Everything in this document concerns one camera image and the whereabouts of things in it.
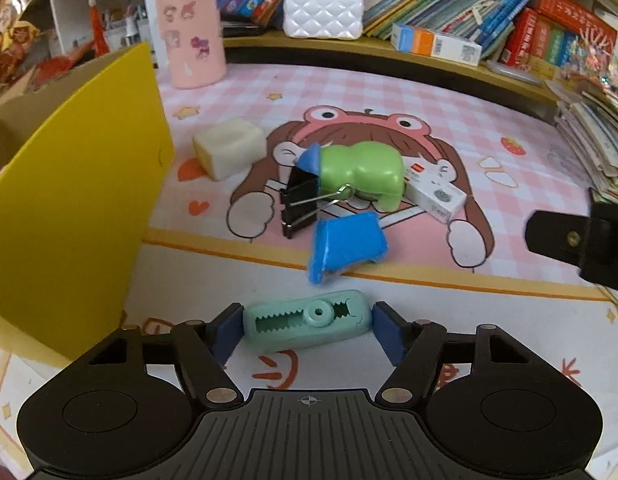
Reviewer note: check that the blue plastic toy piece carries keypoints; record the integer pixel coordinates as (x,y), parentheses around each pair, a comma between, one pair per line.
(346,242)

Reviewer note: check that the stack of picture books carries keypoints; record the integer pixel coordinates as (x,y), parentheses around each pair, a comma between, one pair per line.
(596,130)

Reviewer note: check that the white shelf unit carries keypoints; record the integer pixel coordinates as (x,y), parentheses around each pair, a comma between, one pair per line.
(74,15)

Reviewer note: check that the pink checked printed table mat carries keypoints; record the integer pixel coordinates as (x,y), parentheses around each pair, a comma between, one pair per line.
(514,125)

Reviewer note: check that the white squishy cube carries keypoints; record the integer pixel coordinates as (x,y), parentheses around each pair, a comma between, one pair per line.
(229,147)

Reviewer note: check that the colourful figurine stand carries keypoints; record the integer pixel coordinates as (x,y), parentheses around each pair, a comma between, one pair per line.
(596,55)

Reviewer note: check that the grey flat case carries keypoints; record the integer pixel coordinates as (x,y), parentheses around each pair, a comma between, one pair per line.
(514,72)

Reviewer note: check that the black binder clip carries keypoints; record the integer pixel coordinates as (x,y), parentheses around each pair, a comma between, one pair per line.
(299,200)

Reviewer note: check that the mint green correction tape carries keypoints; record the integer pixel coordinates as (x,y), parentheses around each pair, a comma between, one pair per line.
(289,322)

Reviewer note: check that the white eraser box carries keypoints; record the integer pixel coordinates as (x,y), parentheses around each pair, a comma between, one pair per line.
(436,197)

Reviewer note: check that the red dictionary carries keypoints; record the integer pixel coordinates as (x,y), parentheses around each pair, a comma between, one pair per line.
(554,25)

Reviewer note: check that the orange and white box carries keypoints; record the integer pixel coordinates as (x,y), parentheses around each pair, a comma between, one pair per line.
(434,42)

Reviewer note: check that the yellow cardboard box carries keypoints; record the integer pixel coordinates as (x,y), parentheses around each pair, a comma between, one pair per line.
(79,200)

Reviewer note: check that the green toy with blue beak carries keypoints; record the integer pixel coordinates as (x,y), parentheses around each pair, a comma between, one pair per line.
(369,172)

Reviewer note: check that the row of books under handbag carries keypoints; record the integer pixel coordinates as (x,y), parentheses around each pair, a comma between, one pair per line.
(429,0)

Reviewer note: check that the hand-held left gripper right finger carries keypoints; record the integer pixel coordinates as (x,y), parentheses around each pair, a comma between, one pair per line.
(389,332)

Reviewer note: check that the red gold foil balloon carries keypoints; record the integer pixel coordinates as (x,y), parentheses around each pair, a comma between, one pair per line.
(9,25)

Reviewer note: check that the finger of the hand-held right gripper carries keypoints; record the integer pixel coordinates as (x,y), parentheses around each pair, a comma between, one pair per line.
(559,237)

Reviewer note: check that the red tassel pen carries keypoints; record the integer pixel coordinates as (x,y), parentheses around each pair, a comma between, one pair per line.
(99,30)

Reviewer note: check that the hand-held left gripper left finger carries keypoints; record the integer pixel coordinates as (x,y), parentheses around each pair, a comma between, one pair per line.
(229,335)

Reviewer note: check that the pink sticker cup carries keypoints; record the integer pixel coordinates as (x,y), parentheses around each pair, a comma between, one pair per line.
(191,35)

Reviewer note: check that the white glue bottle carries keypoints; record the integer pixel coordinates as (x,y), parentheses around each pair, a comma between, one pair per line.
(131,27)

